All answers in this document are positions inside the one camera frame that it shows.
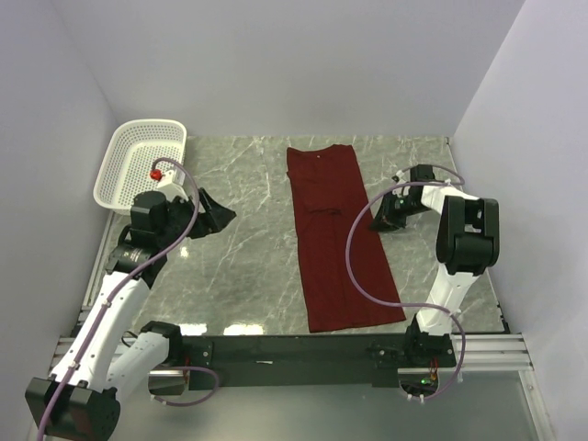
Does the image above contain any white perforated plastic basket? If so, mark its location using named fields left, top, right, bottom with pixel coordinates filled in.
left=93, top=119, right=187, bottom=216

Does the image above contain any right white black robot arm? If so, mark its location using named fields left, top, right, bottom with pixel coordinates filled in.
left=369, top=164, right=500, bottom=363

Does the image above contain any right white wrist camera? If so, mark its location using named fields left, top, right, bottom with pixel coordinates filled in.
left=392, top=168, right=411, bottom=183

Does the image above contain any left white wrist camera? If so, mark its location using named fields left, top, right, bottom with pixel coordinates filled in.
left=150, top=168, right=188, bottom=201

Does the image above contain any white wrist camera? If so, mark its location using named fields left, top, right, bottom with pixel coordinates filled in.
left=392, top=168, right=411, bottom=183
left=150, top=168, right=188, bottom=201

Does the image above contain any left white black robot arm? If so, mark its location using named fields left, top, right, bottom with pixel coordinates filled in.
left=25, top=189, right=236, bottom=440

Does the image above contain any dark red t-shirt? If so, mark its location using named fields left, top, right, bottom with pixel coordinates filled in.
left=287, top=144, right=405, bottom=333

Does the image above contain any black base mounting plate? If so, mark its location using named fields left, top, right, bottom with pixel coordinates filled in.
left=160, top=334, right=459, bottom=388

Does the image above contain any aluminium extrusion rail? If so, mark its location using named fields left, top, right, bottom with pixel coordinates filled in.
left=452, top=334, right=534, bottom=372

